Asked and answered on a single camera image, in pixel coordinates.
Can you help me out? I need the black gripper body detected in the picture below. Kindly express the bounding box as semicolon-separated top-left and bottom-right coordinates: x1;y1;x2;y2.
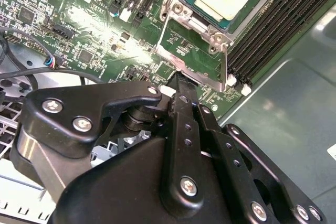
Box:
49;136;249;224

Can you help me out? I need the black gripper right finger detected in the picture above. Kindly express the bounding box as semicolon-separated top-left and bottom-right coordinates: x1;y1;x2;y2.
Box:
193;103;328;224

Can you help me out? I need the metal socket cover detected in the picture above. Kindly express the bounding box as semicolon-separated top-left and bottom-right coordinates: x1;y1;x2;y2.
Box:
155;11;236;92

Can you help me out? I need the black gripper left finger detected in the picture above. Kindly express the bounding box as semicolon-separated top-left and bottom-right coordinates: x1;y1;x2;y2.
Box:
10;71;206;211

